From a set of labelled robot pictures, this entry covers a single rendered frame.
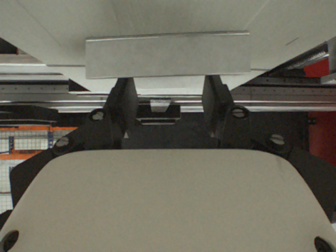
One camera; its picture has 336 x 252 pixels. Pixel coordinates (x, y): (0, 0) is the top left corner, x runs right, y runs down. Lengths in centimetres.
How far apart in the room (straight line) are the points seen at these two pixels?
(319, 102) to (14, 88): 94
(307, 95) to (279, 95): 10
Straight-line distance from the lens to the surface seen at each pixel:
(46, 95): 55
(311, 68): 118
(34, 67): 26
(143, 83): 16
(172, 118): 41
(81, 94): 26
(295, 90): 66
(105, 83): 18
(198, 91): 20
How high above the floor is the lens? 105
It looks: 1 degrees down
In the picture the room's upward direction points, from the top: 179 degrees clockwise
